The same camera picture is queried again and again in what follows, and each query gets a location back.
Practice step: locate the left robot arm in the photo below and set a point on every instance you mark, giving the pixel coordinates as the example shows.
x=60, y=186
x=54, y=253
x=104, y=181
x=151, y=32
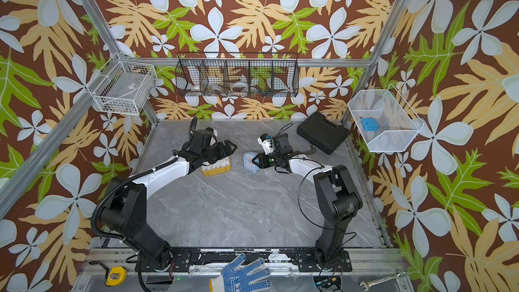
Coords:
x=122, y=213

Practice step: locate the silver spanner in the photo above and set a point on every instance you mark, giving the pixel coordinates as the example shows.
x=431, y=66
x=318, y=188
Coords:
x=367, y=285

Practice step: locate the blue object in basket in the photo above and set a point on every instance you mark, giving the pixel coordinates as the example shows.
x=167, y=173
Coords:
x=370, y=124

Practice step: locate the white wire basket left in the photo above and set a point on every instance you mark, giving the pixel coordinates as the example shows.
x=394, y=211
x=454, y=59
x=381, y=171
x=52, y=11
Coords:
x=123, y=86

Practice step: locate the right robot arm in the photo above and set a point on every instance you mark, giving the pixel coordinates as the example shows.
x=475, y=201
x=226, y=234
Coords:
x=338, y=198

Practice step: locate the black plastic tool case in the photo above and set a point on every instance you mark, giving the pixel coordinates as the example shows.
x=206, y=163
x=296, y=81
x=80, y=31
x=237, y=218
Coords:
x=322, y=133

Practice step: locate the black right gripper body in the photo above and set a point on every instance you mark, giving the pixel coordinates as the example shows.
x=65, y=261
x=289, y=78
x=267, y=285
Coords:
x=275, y=158

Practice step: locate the grey allen wrench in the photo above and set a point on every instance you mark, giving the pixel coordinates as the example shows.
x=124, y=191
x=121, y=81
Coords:
x=312, y=150

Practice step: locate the white wire basket right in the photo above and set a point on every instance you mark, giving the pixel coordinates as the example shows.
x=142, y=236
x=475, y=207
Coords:
x=399, y=124

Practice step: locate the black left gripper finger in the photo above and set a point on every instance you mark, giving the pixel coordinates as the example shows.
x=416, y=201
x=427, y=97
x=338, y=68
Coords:
x=226, y=147
x=214, y=156

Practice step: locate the white wire basket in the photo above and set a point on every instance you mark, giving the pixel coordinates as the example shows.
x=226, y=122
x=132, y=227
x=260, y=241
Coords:
x=123, y=86
x=399, y=124

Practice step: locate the blue dotted work glove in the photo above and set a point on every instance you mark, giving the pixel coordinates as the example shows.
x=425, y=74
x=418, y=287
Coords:
x=238, y=277

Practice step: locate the black wire basket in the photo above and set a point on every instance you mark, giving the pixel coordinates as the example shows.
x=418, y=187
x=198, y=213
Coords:
x=237, y=74

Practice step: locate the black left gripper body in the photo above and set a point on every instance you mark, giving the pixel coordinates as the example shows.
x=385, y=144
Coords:
x=212, y=153

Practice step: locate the yellow tape measure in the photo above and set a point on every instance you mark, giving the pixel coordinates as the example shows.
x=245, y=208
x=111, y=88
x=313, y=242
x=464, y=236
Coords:
x=115, y=276

